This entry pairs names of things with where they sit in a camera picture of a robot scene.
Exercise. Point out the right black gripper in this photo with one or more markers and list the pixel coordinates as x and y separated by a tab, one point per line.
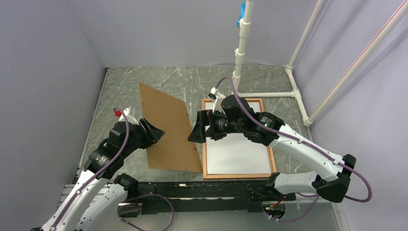
204	118

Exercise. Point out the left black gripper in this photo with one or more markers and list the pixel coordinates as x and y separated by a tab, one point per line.
154	135

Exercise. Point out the brown backing board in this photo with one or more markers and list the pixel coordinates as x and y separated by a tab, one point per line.
167	113

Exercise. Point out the landscape photo print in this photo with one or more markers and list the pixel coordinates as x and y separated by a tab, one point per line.
236	153

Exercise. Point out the wooden picture frame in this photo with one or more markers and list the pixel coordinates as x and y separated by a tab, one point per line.
239	176

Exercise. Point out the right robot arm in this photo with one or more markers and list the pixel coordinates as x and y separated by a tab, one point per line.
330	173

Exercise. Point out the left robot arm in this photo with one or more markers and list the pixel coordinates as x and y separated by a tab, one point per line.
96	189

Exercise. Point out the blue clip on pipe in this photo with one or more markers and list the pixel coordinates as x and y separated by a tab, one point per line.
241	14

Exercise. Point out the white pvc pipe stand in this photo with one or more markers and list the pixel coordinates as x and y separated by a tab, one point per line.
319	51

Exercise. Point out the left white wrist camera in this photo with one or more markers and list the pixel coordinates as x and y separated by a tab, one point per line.
129	113

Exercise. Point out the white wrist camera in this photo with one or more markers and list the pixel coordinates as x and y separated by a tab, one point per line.
129	113
217	99

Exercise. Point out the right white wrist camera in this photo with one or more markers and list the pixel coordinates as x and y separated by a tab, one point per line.
217	99

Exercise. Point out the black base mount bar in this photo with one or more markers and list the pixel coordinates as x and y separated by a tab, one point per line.
201	196

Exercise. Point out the aluminium rail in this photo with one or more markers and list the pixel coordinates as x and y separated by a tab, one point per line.
126	194

